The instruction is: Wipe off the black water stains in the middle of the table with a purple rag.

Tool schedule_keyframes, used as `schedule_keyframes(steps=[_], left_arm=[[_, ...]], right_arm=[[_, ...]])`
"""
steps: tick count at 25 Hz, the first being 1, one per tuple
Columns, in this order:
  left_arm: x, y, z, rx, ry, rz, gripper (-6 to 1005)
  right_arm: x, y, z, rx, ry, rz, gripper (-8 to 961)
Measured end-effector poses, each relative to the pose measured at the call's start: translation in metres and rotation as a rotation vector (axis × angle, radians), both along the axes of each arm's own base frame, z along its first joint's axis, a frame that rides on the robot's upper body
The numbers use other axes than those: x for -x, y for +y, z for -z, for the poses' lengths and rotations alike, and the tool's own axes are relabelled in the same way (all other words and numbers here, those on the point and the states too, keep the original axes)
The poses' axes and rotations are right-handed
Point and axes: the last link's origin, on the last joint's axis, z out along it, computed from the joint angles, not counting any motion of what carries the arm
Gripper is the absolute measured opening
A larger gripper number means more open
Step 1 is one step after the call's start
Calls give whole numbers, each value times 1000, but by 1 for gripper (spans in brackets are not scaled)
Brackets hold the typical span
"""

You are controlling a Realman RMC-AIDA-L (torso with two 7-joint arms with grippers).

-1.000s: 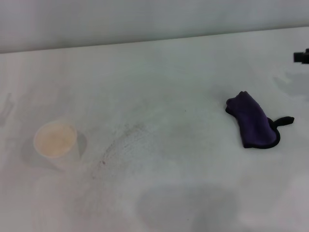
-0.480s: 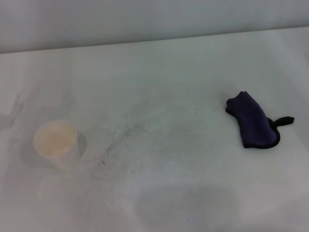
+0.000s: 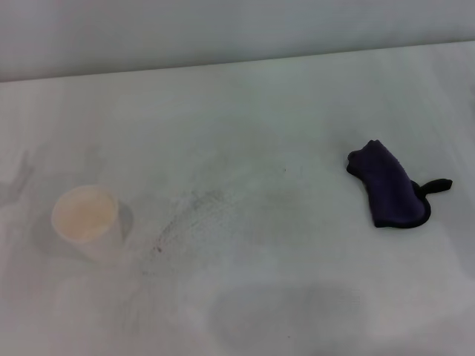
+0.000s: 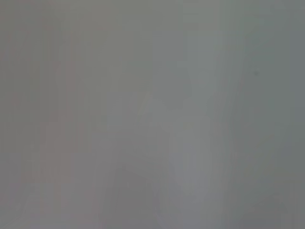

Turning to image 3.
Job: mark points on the white paper cup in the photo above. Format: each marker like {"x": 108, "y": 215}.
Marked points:
{"x": 87, "y": 219}

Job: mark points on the purple rag with black edge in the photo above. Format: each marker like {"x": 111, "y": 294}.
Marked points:
{"x": 389, "y": 185}

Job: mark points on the black water stain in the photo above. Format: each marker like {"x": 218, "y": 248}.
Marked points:
{"x": 159, "y": 249}

